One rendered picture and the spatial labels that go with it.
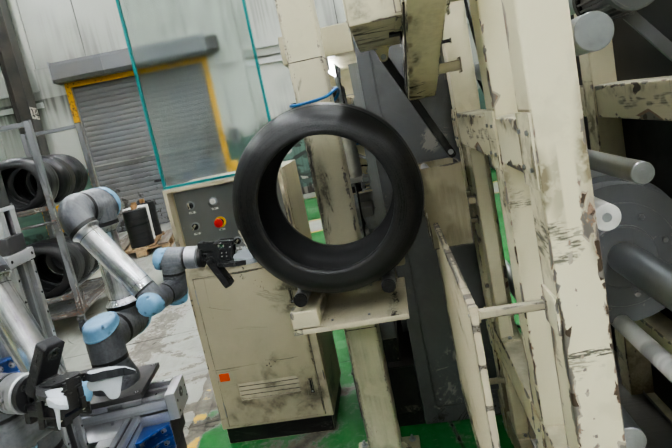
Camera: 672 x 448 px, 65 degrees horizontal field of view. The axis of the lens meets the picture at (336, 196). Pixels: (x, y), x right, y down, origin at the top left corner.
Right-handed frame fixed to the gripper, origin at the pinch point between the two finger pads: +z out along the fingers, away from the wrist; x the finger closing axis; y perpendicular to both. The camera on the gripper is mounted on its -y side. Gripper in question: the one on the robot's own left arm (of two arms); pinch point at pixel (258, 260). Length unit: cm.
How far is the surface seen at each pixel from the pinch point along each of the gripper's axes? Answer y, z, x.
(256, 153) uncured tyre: 36.2, 5.8, -12.1
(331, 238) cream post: -0.5, 21.6, 26.8
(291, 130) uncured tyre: 42.2, 16.9, -12.4
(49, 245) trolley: -52, -258, 263
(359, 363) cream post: -51, 29, 27
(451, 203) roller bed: 12, 66, 20
